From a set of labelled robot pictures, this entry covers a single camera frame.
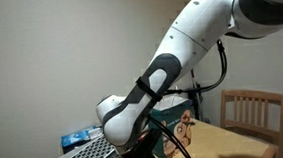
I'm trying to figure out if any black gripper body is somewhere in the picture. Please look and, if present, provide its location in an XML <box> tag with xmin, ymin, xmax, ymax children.
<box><xmin>120</xmin><ymin>134</ymin><xmax>156</xmax><ymax>158</ymax></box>

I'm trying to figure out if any colourful cardboard box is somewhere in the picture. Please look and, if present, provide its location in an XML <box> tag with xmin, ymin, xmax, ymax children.
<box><xmin>147</xmin><ymin>93</ymin><xmax>200</xmax><ymax>158</ymax></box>

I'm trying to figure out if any white keyboard with dark keys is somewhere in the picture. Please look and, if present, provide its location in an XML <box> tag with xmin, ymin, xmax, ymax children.
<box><xmin>58</xmin><ymin>134</ymin><xmax>119</xmax><ymax>158</ymax></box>

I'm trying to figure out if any blue tissue box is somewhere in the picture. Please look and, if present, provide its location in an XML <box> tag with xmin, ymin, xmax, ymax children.
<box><xmin>60</xmin><ymin>125</ymin><xmax>106</xmax><ymax>155</ymax></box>

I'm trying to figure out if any wooden chair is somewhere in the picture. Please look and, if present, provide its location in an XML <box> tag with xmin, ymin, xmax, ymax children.
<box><xmin>216</xmin><ymin>84</ymin><xmax>283</xmax><ymax>158</ymax></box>

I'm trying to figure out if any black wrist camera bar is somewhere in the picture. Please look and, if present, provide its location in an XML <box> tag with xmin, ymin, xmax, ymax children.
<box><xmin>136</xmin><ymin>127</ymin><xmax>164</xmax><ymax>157</ymax></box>

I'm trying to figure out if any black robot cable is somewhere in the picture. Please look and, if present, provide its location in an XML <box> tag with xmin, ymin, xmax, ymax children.
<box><xmin>141</xmin><ymin>38</ymin><xmax>235</xmax><ymax>158</ymax></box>

